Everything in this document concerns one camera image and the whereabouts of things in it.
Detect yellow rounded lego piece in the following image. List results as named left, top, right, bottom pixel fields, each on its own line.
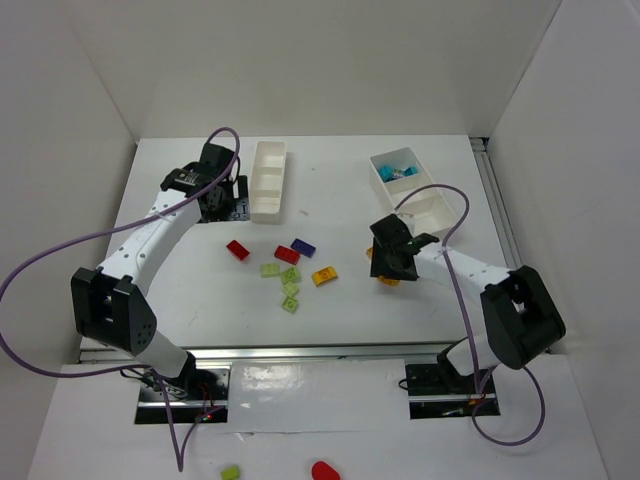
left=377, top=275, right=401, bottom=286

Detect red lego brick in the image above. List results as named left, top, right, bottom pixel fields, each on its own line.
left=274, top=245, right=300, bottom=265
left=226, top=240, right=250, bottom=261

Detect yellow curved lego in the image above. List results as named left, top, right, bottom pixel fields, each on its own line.
left=311, top=266, right=338, bottom=287

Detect light green curved lego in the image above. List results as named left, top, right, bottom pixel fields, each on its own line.
left=260, top=262, right=280, bottom=278

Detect dark blue lego brick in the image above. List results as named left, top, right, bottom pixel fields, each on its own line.
left=290, top=238, right=316, bottom=258

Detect green lego with studs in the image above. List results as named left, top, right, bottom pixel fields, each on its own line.
left=280, top=266, right=301, bottom=285

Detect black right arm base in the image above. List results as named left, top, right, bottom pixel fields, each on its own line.
left=397, top=363, right=500, bottom=420

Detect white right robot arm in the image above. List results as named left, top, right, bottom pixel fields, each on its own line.
left=370, top=214, right=566, bottom=393

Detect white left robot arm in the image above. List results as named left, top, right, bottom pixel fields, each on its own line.
left=71, top=142, right=234, bottom=400

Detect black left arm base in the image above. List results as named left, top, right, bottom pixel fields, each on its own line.
left=125, top=366, right=231, bottom=425

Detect white right divided container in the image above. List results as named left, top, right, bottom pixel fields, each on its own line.
left=368, top=145, right=458, bottom=239

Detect white divided container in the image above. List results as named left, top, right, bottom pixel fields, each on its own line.
left=249, top=141, right=287, bottom=224
left=368, top=145, right=458, bottom=239

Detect white left divided container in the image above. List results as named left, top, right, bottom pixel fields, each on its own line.
left=249, top=141, right=287, bottom=224

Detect teal lego pieces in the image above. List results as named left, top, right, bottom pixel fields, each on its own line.
left=376, top=165, right=420, bottom=183

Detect small green lego square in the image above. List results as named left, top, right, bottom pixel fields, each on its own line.
left=282, top=282, right=299, bottom=297

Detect green lego front square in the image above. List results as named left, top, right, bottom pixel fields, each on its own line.
left=281, top=296, right=299, bottom=314

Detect red rounded piece foreground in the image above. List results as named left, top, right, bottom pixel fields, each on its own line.
left=311, top=461, right=341, bottom=480

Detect green lego on foreground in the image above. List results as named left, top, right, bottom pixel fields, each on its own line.
left=220, top=465, right=241, bottom=480

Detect aluminium rail right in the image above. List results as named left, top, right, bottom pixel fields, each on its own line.
left=469, top=137, right=522, bottom=268

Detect aluminium rail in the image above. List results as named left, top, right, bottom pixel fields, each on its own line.
left=469, top=137, right=522, bottom=268
left=77, top=340, right=461, bottom=365

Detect aluminium rail front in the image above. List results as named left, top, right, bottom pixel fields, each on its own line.
left=77, top=340, right=461, bottom=365

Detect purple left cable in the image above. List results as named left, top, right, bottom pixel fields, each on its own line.
left=0, top=126, right=241, bottom=473

